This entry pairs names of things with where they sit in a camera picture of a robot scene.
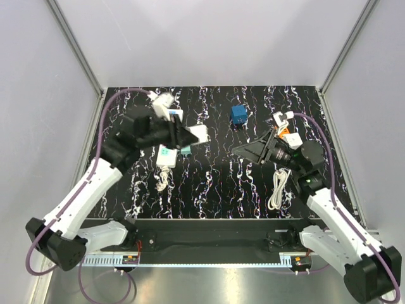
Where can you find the orange power strip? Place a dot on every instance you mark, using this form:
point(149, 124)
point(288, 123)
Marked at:
point(281, 132)

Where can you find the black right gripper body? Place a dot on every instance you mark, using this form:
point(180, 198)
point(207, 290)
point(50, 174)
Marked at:
point(281, 154)

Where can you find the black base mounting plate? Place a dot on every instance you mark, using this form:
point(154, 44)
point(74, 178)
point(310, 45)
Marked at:
point(218, 241)

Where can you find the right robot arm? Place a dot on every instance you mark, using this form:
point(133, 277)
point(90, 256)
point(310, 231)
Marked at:
point(369, 269)

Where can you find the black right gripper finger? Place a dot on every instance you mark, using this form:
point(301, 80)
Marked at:
point(255, 153)
point(267, 138)

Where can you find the white usb charger plug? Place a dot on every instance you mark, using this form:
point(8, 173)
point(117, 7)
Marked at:
point(200, 131)

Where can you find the teal charger plug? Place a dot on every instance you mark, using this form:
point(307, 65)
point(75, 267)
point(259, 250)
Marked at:
point(186, 151)

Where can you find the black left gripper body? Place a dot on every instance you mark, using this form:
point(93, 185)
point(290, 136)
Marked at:
point(161, 133)

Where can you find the white multicolour power strip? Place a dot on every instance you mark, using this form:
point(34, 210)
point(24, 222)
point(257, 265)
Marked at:
point(168, 157)

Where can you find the blue cube socket adapter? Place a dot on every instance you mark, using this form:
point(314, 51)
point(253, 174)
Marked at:
point(238, 114)

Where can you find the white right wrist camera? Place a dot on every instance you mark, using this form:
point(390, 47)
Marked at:
point(281, 119)

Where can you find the aluminium frame rail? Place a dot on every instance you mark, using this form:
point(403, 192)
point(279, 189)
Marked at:
point(67, 254)

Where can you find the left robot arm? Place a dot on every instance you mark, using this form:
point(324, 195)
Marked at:
point(113, 159)

